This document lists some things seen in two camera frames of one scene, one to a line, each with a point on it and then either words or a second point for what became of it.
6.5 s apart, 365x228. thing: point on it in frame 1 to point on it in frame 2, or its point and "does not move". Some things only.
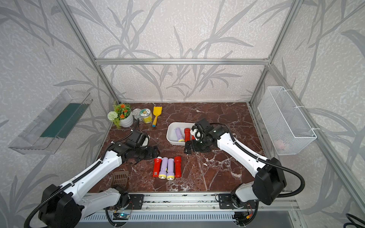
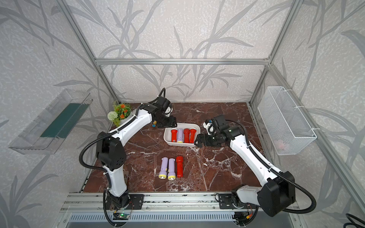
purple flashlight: x=164 y=167 does not move
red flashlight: x=157 y=166 to x=174 y=135
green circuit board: x=121 y=216 does not move
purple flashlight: x=180 y=137 does not move
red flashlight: x=187 y=134 does not move
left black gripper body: x=144 y=153 to x=165 y=121
